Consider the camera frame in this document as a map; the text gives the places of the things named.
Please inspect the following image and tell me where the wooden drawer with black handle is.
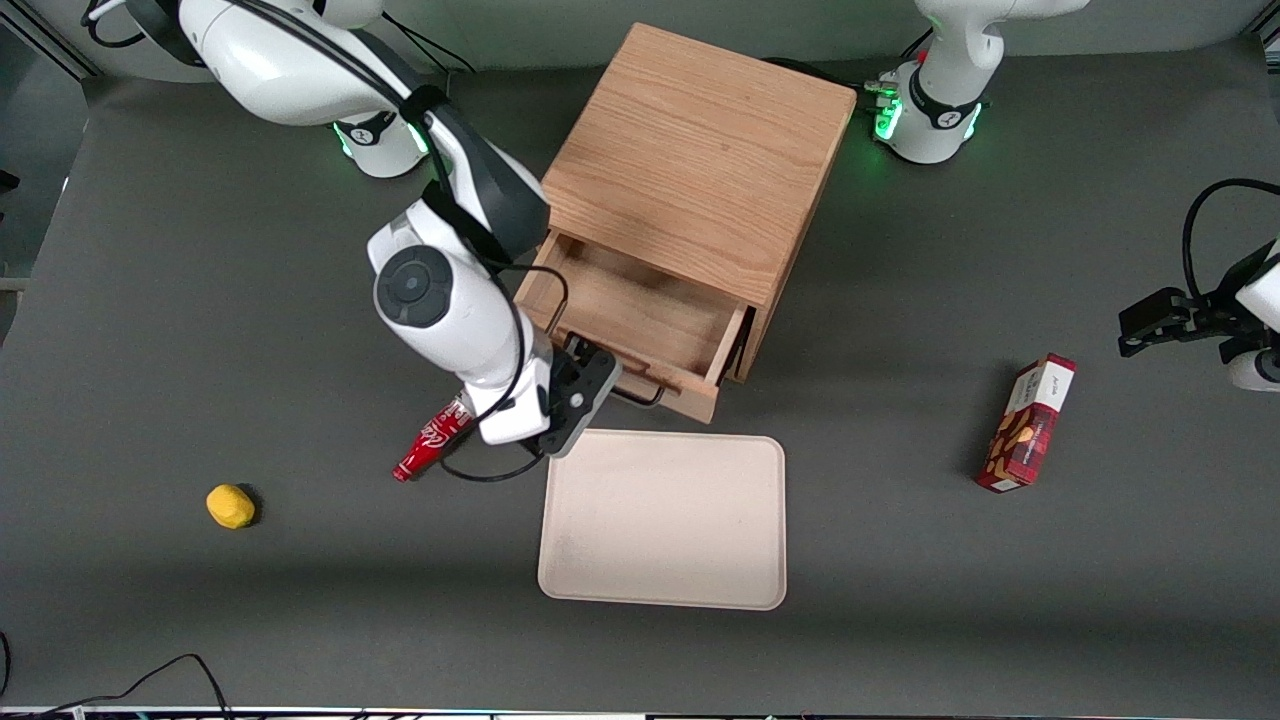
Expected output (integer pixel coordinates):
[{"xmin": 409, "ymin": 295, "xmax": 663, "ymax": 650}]
[{"xmin": 513, "ymin": 230, "xmax": 753, "ymax": 425}]

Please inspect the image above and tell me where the wooden drawer cabinet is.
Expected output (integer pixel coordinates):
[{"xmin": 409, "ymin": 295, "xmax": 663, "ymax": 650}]
[{"xmin": 540, "ymin": 22, "xmax": 859, "ymax": 383}]

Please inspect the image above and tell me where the red cola bottle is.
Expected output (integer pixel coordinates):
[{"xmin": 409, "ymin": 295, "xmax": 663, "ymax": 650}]
[{"xmin": 392, "ymin": 392, "xmax": 479, "ymax": 484}]

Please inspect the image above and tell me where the beige rectangular tray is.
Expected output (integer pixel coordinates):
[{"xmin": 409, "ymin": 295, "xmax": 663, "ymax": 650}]
[{"xmin": 537, "ymin": 429, "xmax": 788, "ymax": 612}]

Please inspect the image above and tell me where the red cookie box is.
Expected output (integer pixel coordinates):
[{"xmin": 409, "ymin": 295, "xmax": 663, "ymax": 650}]
[{"xmin": 975, "ymin": 352, "xmax": 1079, "ymax": 494}]

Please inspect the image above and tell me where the yellow lemon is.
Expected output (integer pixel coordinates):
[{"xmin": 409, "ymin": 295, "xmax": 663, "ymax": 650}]
[{"xmin": 206, "ymin": 484, "xmax": 257, "ymax": 530}]

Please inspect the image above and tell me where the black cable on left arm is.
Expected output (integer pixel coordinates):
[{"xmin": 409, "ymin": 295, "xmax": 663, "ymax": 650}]
[{"xmin": 1182, "ymin": 178, "xmax": 1280, "ymax": 301}]

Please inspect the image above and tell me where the black cable behind cabinet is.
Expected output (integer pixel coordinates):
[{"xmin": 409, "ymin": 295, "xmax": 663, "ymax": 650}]
[{"xmin": 762, "ymin": 55, "xmax": 881, "ymax": 101}]

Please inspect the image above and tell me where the black cable on table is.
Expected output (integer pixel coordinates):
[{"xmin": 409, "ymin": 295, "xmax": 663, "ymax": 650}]
[{"xmin": 0, "ymin": 654, "xmax": 233, "ymax": 720}]

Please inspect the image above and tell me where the aluminium frame rail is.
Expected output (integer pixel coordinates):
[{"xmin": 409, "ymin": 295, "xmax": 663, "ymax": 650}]
[{"xmin": 0, "ymin": 0, "xmax": 101, "ymax": 83}]

